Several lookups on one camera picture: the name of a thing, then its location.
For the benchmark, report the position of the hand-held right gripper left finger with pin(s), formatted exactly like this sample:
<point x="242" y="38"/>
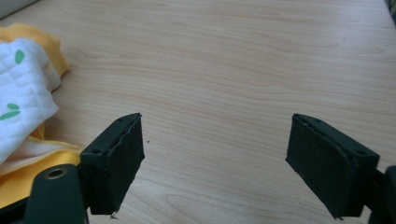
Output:
<point x="109" y="168"/>

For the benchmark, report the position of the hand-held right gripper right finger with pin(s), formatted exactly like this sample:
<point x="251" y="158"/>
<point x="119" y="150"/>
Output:
<point x="327" y="161"/>

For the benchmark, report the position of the white and yellow baby garment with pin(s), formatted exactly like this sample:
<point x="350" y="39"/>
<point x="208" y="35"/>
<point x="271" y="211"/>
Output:
<point x="25" y="93"/>

